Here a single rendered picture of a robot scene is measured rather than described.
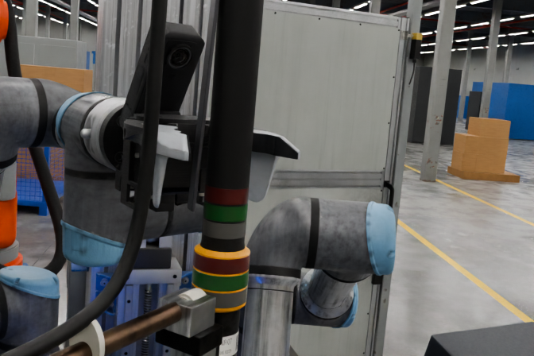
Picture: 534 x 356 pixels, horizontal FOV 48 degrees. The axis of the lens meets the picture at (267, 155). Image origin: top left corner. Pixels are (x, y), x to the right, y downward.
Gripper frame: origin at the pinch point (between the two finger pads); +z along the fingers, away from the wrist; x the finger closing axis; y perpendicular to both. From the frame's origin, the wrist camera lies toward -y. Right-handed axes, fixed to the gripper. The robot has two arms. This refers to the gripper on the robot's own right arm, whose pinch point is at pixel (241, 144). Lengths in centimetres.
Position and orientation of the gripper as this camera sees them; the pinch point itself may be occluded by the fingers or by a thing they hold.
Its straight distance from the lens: 44.1
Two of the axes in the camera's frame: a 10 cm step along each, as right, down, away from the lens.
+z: 5.6, 1.5, -8.1
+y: -0.8, 9.9, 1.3
